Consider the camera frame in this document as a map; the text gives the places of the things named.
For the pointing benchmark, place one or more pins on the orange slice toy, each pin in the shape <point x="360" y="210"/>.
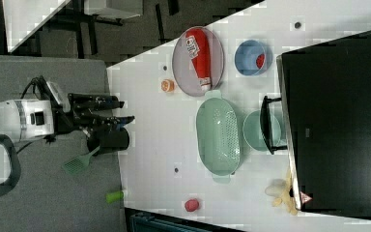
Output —
<point x="167" y="85"/>

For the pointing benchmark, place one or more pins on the black toaster oven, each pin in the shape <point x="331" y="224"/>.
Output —
<point x="326" y="105"/>

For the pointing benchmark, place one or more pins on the green spatula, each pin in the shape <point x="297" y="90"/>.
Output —
<point x="79" y="163"/>

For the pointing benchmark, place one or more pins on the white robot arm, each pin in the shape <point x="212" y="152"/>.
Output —
<point x="32" y="120"/>

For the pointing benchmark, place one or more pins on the black cylindrical holder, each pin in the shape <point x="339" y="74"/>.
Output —
<point x="108" y="141"/>

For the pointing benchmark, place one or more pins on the green cylinder handle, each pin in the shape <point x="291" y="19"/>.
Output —
<point x="111" y="197"/>

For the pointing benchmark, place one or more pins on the mint green oval strainer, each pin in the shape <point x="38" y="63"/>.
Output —
<point x="218" y="137"/>

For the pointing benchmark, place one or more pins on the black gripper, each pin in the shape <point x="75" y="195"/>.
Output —
<point x="76" y="113"/>

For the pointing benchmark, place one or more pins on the red strawberry toy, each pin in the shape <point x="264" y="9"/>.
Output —
<point x="260" y="61"/>

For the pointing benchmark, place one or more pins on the blue bowl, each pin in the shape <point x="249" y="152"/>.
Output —
<point x="246" y="55"/>

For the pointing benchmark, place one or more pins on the white side table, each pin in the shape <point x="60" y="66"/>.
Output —
<point x="24" y="17"/>

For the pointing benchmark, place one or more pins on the grey round plate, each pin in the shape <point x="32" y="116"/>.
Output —
<point x="185" y="74"/>

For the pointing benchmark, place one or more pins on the red ketchup bottle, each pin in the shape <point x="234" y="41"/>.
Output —
<point x="198" y="48"/>

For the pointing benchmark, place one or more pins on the red round fruit toy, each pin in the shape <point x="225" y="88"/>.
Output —
<point x="192" y="205"/>

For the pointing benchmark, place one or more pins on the peeled banana toy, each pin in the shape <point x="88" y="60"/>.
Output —
<point x="280" y="190"/>

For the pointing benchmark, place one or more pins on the mint green cup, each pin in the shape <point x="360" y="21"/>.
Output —
<point x="253" y="135"/>

